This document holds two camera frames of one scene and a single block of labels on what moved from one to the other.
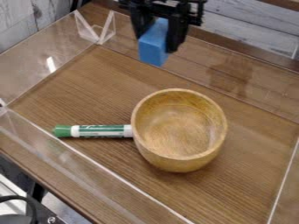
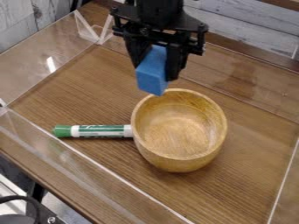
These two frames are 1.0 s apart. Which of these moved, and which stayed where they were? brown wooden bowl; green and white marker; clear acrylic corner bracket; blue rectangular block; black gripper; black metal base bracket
Moved: black gripper; blue rectangular block
Stayed: brown wooden bowl; black metal base bracket; clear acrylic corner bracket; green and white marker
